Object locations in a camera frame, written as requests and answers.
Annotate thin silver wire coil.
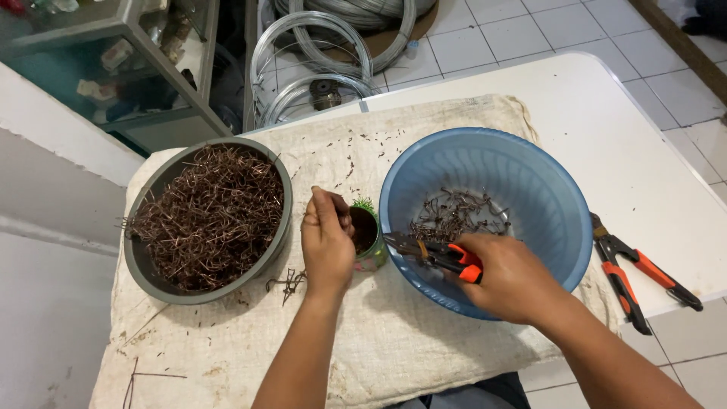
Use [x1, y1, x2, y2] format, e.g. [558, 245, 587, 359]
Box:
[257, 73, 380, 129]
[250, 10, 374, 111]
[289, 0, 419, 76]

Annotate heap of cut wire pieces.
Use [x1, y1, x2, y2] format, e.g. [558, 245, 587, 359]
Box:
[408, 188, 512, 244]

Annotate large orange black bolt cutter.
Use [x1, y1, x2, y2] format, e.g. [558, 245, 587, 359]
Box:
[589, 212, 704, 336]

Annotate glass display cabinet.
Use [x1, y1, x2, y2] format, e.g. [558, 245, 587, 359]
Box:
[0, 0, 253, 158]

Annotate grey plastic basin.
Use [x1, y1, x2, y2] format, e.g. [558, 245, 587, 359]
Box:
[123, 136, 294, 306]

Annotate thick silver wire coil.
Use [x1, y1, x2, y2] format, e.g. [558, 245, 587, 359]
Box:
[274, 0, 438, 32]

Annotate dark object on floor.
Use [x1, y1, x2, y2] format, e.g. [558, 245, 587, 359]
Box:
[680, 0, 727, 36]

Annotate small cluster of wire hooks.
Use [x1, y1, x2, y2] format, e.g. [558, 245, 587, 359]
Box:
[265, 269, 308, 308]

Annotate orange black wire snips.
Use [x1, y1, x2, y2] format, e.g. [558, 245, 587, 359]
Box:
[383, 232, 485, 284]

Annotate person's right hand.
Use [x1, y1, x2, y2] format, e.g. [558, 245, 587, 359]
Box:
[446, 232, 570, 326]

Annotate long thin bent wire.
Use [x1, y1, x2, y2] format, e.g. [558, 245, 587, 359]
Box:
[122, 357, 188, 409]

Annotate person's left hand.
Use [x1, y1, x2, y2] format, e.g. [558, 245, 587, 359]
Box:
[300, 186, 357, 295]

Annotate brown cardboard disc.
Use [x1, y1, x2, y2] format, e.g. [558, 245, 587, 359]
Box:
[318, 0, 440, 65]

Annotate green tin can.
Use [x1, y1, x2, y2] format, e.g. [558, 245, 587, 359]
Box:
[348, 198, 390, 272]

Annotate blue plastic basin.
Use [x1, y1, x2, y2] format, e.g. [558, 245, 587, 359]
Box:
[379, 127, 594, 322]

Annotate white woven sack cloth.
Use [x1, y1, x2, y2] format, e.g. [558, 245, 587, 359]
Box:
[89, 94, 623, 409]

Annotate heap of copper wire hooks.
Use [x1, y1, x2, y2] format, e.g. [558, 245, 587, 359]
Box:
[122, 144, 285, 294]

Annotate rusty metal spool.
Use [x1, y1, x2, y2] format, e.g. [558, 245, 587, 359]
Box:
[309, 79, 344, 112]

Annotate person's dark trousers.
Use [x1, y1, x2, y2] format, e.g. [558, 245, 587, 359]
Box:
[385, 372, 532, 409]

